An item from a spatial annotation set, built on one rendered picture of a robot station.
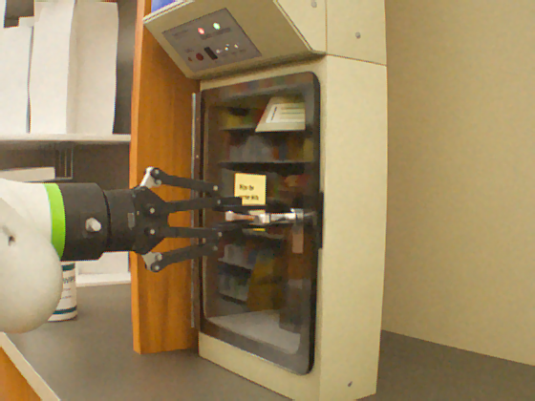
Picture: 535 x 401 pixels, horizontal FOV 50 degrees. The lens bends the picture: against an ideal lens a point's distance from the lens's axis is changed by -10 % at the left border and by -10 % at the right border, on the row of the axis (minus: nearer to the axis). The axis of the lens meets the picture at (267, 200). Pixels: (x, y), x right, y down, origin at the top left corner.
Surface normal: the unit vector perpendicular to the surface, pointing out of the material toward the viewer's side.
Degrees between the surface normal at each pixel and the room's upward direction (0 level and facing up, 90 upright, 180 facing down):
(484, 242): 90
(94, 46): 91
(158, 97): 90
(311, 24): 90
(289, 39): 135
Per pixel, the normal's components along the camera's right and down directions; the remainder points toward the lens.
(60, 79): -0.04, 0.16
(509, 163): -0.81, 0.02
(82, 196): 0.44, -0.63
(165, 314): 0.59, 0.05
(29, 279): 0.73, -0.03
